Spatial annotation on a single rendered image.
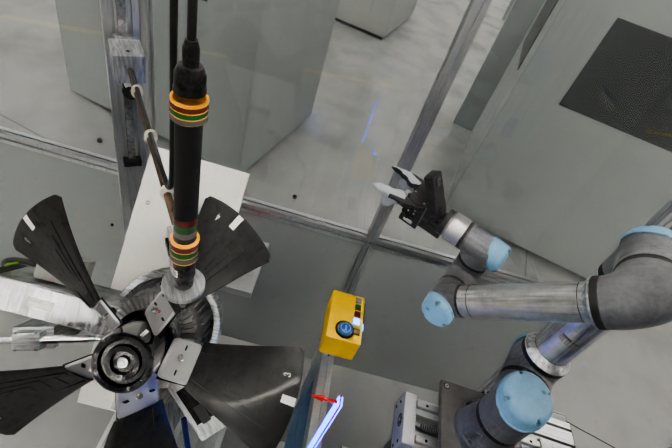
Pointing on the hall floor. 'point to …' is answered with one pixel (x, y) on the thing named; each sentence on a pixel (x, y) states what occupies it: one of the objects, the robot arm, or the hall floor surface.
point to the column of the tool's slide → (128, 183)
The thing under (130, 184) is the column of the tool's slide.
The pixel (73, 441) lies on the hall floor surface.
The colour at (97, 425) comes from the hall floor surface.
